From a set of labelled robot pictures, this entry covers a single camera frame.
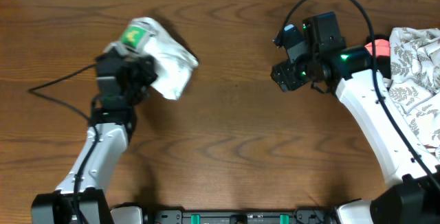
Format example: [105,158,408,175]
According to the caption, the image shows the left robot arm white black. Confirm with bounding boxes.
[31,54,157,223]

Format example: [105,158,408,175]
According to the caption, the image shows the white leaf-patterned garment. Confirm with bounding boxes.
[389,27,439,158]

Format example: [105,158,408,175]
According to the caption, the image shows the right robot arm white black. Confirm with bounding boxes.
[271,46,439,223]

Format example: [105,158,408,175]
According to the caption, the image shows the black garment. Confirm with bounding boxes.
[365,34,391,79]

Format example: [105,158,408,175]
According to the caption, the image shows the red garment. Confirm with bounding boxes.
[364,39,391,58]

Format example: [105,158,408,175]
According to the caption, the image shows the white t-shirt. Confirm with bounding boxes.
[104,17,199,100]

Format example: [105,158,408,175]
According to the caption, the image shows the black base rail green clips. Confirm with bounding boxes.
[109,201,344,224]

